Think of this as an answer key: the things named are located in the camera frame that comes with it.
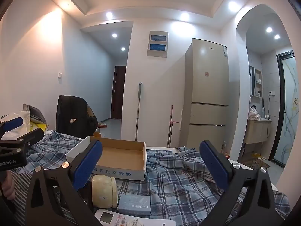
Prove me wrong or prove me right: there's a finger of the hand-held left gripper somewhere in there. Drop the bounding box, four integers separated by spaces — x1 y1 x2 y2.
0 116 24 140
0 128 45 158

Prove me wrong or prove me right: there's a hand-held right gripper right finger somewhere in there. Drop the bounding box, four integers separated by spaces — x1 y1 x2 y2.
199 140 277 226

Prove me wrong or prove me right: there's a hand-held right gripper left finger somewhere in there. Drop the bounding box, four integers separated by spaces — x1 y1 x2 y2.
25 139 103 226

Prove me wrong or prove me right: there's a cream tape roll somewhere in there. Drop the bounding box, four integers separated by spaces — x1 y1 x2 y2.
91 174 118 209

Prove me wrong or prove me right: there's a white cardboard box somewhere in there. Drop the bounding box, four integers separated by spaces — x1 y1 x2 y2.
65 135 147 181

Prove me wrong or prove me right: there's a white plastic item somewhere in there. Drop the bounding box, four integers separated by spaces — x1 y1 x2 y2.
118 194 151 216

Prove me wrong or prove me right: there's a white remote control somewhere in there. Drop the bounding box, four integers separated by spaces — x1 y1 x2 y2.
94 208 177 226

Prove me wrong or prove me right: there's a person's left hand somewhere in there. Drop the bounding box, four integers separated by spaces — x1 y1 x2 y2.
0 171 17 202

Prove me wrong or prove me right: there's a white plastic bag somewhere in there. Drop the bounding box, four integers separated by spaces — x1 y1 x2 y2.
5 111 31 142

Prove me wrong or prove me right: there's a yellow box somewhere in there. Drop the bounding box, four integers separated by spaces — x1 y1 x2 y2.
29 120 49 132

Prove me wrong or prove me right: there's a grey printed bag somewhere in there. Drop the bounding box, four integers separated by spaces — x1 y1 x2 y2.
22 104 47 125

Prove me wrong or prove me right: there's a blue plaid blanket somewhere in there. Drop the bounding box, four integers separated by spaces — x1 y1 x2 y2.
9 131 291 226

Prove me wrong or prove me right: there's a patterned floor mat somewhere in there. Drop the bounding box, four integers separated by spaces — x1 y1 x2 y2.
240 157 271 170

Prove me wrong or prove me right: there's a black jacket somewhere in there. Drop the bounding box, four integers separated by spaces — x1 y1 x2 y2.
56 95 98 138

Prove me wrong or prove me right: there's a beige vanity cabinet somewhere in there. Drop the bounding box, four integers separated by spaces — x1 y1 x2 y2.
245 119 273 144

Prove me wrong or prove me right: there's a red broom and dustpan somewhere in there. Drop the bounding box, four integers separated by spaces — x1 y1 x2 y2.
166 104 179 147

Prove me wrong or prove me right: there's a pink towel pile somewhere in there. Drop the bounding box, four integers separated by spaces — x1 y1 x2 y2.
249 106 261 121

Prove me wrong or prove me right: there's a beige refrigerator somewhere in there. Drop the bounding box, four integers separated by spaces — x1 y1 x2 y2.
179 38 230 151

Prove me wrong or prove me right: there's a dark brown door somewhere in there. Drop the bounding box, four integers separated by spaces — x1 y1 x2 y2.
111 65 126 119

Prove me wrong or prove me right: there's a metal mop with green grip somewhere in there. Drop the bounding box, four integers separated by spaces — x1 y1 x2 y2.
135 82 143 142

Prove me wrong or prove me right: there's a black-framed patterned glass door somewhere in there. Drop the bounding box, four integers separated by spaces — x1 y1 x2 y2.
269 50 297 167

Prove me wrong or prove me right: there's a beige electrical panel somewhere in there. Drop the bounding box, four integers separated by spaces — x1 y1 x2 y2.
148 31 169 58

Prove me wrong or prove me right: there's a recessed wall shelf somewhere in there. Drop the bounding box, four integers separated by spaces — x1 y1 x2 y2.
249 66 262 98

